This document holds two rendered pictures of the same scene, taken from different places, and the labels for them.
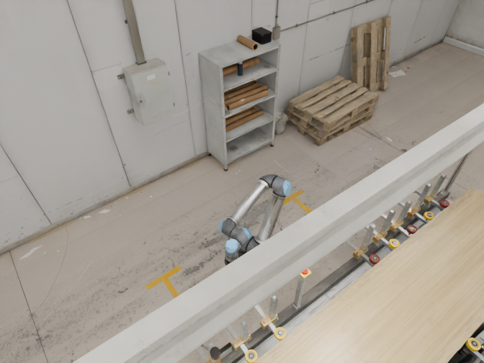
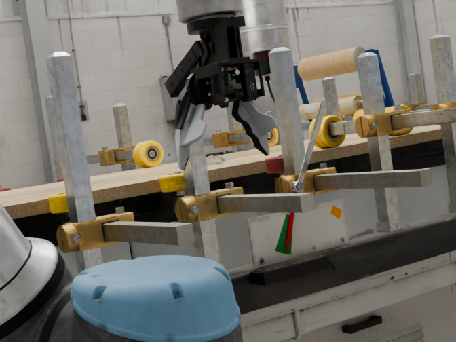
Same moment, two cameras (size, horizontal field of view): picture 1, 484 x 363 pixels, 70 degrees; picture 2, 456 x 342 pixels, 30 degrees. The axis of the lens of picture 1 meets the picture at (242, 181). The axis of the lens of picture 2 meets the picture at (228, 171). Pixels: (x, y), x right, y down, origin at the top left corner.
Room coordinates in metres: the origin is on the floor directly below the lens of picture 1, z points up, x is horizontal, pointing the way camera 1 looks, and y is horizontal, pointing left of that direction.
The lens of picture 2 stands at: (2.58, 0.10, 0.99)
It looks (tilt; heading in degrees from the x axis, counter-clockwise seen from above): 3 degrees down; 182
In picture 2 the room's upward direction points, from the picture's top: 8 degrees counter-clockwise
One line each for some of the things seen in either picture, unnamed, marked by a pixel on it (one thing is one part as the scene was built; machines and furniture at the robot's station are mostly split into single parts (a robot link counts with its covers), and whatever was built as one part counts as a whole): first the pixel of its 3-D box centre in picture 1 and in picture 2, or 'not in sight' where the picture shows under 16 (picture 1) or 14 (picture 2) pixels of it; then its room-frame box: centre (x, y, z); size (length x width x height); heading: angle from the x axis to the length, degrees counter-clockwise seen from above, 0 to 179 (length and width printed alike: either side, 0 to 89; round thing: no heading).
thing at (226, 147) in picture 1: (240, 105); not in sight; (3.95, 0.01, 0.78); 0.90 x 0.45 x 1.55; 127
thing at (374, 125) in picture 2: not in sight; (383, 123); (0.61, 0.42, 0.95); 0.13 x 0.06 x 0.05; 126
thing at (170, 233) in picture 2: (261, 314); (121, 232); (1.09, -0.14, 0.83); 0.43 x 0.03 x 0.04; 36
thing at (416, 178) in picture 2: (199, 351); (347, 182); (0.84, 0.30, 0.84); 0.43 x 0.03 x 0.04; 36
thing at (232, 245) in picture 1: (231, 248); not in sight; (1.39, 0.08, 1.25); 0.10 x 0.09 x 0.12; 144
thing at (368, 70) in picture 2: not in sight; (380, 157); (0.62, 0.40, 0.87); 0.03 x 0.03 x 0.48; 36
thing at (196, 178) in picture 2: (243, 336); (198, 191); (0.92, -0.01, 0.87); 0.03 x 0.03 x 0.48; 36
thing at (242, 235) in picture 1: (239, 236); not in sight; (1.48, 0.02, 1.25); 0.12 x 0.12 x 0.09; 54
